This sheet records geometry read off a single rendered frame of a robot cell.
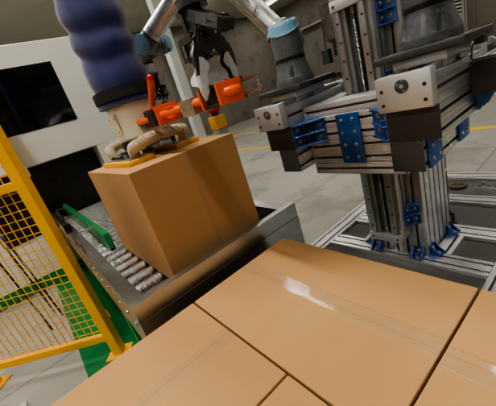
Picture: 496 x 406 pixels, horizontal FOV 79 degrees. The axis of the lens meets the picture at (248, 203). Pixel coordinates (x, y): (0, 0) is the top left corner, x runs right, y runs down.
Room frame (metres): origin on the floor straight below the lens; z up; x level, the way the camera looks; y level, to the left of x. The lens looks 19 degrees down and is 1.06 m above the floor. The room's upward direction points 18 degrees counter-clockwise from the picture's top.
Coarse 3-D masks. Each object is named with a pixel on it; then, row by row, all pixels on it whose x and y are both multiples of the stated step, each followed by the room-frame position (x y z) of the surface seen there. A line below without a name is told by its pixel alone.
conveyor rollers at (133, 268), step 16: (96, 208) 2.60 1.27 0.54; (80, 224) 2.20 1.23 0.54; (112, 224) 1.90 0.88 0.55; (96, 240) 1.67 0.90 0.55; (112, 256) 1.36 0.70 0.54; (128, 256) 1.31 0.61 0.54; (128, 272) 1.13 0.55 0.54; (144, 272) 1.08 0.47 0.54; (160, 272) 1.03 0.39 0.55; (144, 288) 0.98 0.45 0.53
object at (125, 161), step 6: (126, 156) 1.24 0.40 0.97; (138, 156) 1.09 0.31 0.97; (144, 156) 1.08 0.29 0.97; (150, 156) 1.09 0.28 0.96; (108, 162) 1.29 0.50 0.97; (114, 162) 1.22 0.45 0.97; (120, 162) 1.15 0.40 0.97; (126, 162) 1.07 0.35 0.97; (132, 162) 1.05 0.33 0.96; (138, 162) 1.06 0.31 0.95
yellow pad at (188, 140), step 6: (174, 138) 1.25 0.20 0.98; (186, 138) 1.21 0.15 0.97; (192, 138) 1.20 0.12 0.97; (198, 138) 1.21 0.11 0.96; (168, 144) 1.24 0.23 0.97; (174, 144) 1.17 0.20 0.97; (180, 144) 1.16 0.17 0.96; (186, 144) 1.17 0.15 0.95; (156, 150) 1.31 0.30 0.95; (162, 150) 1.27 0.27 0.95
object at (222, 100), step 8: (232, 80) 0.74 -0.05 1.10; (240, 80) 0.75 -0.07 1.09; (216, 88) 0.71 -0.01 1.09; (224, 88) 0.72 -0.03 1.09; (200, 96) 0.78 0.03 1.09; (216, 96) 0.74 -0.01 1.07; (224, 96) 0.72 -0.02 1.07; (232, 96) 0.73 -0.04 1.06; (240, 96) 0.75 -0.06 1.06; (200, 104) 0.78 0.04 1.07; (208, 104) 0.78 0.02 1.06; (216, 104) 0.74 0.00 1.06; (224, 104) 0.72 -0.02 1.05
